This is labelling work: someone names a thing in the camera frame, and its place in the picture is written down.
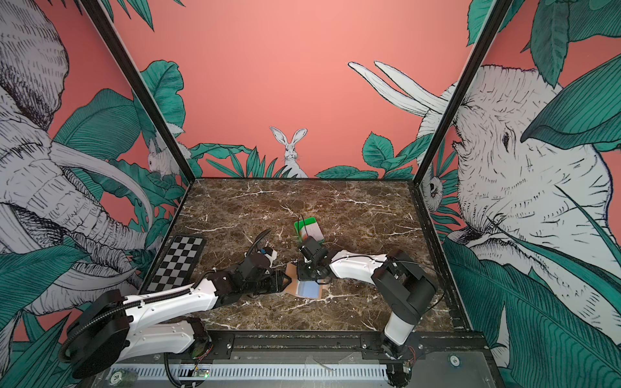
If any green plastic tray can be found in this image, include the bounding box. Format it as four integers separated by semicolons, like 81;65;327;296
294;218;325;243

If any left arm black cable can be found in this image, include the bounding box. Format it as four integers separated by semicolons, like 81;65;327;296
246;229;273;257

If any black front mounting rail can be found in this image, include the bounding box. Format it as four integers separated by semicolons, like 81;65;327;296
94;329;491;362

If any white red credit card stack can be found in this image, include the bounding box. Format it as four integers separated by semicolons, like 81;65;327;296
300;222;324;243

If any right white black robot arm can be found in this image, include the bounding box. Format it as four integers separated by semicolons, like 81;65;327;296
296;237;438;359

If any pink leather card holder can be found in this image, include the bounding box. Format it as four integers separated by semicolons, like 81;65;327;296
284;263;326;299

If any black white checkerboard plate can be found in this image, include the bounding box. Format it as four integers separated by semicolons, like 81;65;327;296
141;235;206;294

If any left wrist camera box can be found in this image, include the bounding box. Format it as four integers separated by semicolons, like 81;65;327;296
259;246;278;268

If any white slotted cable duct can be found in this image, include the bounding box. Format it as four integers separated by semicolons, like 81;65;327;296
106;363;389;383

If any right black frame post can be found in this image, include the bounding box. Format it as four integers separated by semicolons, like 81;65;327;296
413;0;512;186

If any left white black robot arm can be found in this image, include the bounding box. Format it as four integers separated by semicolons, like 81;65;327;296
58;253;292;379

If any black frame post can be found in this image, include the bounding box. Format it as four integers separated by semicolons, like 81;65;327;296
413;0;512;186
80;0;196;185

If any left black frame post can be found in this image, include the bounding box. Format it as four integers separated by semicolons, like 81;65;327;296
80;0;196;185

